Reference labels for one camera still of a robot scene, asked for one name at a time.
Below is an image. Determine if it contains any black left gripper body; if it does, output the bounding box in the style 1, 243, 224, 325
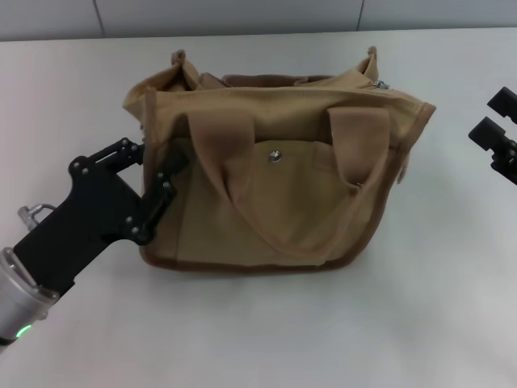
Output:
14, 161, 162, 297

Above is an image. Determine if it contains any khaki canvas food bag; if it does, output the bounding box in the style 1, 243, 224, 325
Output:
122, 46, 437, 272

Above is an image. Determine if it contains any silver cable connector plug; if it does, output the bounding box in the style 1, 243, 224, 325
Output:
15, 203, 57, 227

